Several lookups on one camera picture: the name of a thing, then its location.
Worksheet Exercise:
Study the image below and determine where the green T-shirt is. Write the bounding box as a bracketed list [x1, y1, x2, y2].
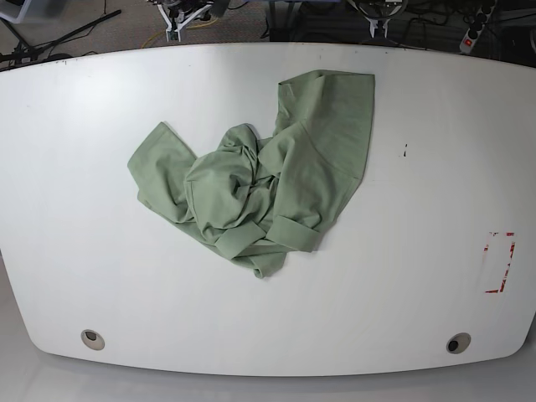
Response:
[127, 70, 375, 278]

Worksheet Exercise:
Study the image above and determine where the left table grommet hole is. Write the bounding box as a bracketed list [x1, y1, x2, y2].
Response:
[80, 329, 106, 351]

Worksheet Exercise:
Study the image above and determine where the table grommet hole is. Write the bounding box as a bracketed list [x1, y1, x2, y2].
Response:
[80, 329, 106, 351]
[446, 332, 472, 354]

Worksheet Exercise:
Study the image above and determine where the red tape rectangle marking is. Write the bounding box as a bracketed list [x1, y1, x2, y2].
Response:
[481, 232, 516, 294]

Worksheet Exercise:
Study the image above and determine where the right table grommet hole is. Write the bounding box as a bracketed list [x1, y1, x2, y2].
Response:
[446, 332, 472, 354]

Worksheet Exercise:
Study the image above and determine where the white power strip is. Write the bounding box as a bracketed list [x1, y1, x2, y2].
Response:
[459, 6, 494, 54]

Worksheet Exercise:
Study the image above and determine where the black tripod stand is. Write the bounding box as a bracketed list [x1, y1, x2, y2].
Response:
[0, 10, 122, 68]

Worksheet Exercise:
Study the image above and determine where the yellow cable on floor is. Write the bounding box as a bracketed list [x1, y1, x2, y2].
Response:
[143, 16, 219, 49]

